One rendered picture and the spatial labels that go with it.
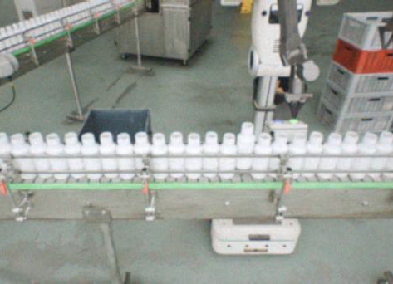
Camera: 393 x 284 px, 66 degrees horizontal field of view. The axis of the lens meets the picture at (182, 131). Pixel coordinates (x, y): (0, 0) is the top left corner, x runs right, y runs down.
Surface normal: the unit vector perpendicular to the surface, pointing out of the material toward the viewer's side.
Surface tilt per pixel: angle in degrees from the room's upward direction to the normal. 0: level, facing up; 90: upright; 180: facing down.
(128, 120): 90
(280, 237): 90
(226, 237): 90
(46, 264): 0
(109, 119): 90
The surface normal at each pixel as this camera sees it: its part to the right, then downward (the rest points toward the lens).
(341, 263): 0.00, -0.83
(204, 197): 0.00, 0.55
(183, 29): -0.30, 0.53
